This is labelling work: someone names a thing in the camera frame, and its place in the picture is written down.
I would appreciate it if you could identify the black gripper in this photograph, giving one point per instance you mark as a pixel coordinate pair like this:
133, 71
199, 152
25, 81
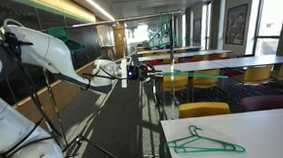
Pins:
140, 73

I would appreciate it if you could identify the green plastic clothes hanger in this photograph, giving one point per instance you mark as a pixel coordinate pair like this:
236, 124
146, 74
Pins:
196, 137

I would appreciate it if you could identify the green hanger bundle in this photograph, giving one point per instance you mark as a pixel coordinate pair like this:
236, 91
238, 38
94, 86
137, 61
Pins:
74, 45

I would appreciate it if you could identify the red chair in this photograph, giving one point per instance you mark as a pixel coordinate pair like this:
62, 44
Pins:
153, 62
233, 73

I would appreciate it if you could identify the white long table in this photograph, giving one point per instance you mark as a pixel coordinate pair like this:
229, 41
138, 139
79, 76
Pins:
247, 61
166, 50
180, 55

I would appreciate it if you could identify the metal clothes rack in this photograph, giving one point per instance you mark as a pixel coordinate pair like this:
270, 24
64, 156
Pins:
174, 96

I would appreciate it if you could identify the wooden door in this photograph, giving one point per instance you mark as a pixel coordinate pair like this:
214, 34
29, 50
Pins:
120, 40

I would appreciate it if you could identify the small wooden desk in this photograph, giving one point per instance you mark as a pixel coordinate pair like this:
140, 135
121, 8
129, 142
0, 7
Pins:
107, 48

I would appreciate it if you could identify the small framed picture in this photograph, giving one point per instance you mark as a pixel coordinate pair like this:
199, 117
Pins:
197, 31

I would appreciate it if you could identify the tall window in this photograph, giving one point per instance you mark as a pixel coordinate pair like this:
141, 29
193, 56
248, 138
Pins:
208, 24
273, 9

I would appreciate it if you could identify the ceiling light strip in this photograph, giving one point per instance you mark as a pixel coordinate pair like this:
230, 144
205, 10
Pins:
91, 2

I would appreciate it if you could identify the framed colourful poster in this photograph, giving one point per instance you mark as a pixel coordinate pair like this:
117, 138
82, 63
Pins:
236, 25

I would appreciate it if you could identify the maroon chair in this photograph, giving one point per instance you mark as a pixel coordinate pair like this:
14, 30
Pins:
265, 103

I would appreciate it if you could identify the wooden wall ledge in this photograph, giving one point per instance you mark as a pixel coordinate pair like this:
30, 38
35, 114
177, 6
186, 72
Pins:
66, 96

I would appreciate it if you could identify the dark chalkboard wall panel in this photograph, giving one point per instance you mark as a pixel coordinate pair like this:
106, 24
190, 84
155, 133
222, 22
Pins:
26, 13

